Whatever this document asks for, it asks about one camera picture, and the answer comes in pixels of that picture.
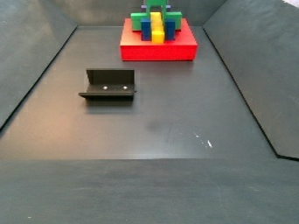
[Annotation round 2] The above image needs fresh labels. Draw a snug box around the green U-shaped object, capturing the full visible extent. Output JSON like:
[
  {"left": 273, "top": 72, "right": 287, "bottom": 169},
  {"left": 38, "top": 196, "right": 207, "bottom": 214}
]
[{"left": 131, "top": 0, "right": 183, "bottom": 31}]

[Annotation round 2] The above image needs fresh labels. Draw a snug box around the purple left block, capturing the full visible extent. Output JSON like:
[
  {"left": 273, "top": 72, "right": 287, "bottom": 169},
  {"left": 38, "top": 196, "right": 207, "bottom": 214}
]
[{"left": 166, "top": 4, "right": 173, "bottom": 11}]

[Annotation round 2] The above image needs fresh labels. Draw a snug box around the dark blue right block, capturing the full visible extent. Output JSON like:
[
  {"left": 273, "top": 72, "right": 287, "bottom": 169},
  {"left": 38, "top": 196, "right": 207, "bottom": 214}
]
[{"left": 142, "top": 18, "right": 153, "bottom": 41}]

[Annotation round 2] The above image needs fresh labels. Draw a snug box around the black fixture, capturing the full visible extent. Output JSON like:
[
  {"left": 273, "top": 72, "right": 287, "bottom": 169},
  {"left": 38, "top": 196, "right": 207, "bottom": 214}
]
[{"left": 79, "top": 68, "right": 137, "bottom": 101}]

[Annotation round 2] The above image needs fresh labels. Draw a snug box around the red base board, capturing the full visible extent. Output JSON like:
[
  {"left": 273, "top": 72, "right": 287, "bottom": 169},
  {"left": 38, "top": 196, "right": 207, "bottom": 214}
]
[{"left": 119, "top": 18, "right": 199, "bottom": 61}]

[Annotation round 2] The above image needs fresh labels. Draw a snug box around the yellow long bar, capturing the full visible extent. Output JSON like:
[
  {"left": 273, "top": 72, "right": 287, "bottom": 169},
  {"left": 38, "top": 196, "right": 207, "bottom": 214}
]
[{"left": 150, "top": 12, "right": 165, "bottom": 44}]

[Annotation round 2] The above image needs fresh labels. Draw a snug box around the dark blue block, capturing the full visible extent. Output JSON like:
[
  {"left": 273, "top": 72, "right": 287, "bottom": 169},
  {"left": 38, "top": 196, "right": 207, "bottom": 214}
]
[
  {"left": 142, "top": 18, "right": 153, "bottom": 41},
  {"left": 165, "top": 18, "right": 175, "bottom": 40}
]

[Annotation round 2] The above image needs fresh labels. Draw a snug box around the dark blue left block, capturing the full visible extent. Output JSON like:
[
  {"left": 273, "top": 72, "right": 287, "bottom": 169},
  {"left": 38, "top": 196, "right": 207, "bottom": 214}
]
[{"left": 165, "top": 18, "right": 175, "bottom": 40}]

